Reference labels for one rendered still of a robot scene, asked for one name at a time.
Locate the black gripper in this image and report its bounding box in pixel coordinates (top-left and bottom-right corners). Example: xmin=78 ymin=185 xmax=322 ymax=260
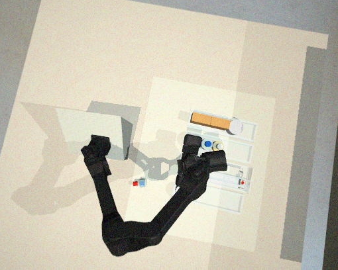
xmin=175 ymin=134 xmax=202 ymax=187

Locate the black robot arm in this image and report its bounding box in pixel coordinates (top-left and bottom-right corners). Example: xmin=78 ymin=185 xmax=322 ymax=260
xmin=81 ymin=134 xmax=227 ymax=256

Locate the orange rectangular block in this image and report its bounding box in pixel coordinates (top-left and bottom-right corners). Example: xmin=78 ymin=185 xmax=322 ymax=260
xmin=190 ymin=112 xmax=211 ymax=126
xmin=208 ymin=116 xmax=231 ymax=130

